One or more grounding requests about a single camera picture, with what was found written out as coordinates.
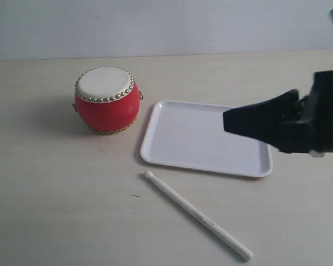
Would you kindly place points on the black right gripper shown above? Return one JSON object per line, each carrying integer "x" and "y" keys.
{"x": 270, "y": 121}

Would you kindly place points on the small red drum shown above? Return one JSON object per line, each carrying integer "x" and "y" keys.
{"x": 107, "y": 99}

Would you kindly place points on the white plastic tray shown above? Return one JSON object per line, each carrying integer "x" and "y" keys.
{"x": 190, "y": 135}

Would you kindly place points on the white drumstick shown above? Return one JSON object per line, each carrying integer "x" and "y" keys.
{"x": 222, "y": 234}

